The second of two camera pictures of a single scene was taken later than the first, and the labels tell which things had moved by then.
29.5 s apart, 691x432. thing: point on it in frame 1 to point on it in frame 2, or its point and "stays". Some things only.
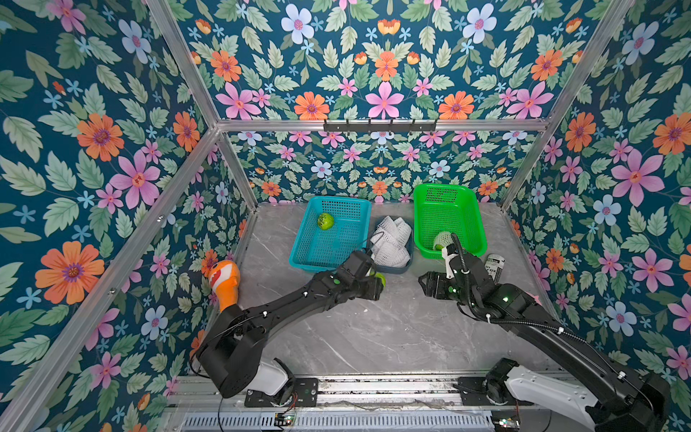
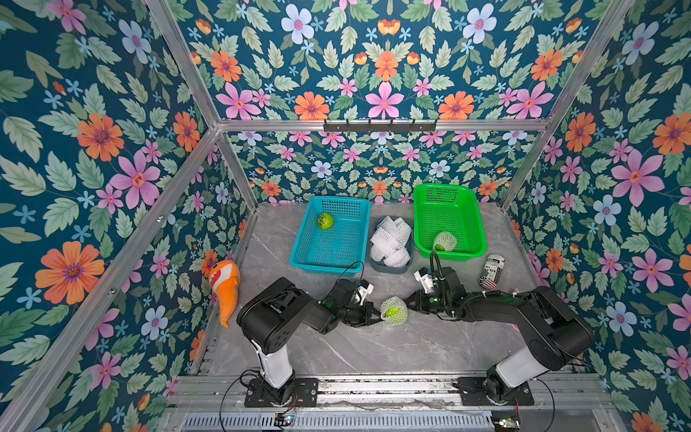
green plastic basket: x=448 y=208 stays
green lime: x=444 y=238 stays
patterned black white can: x=493 y=265 stays
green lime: x=383 y=280 to x=396 y=313
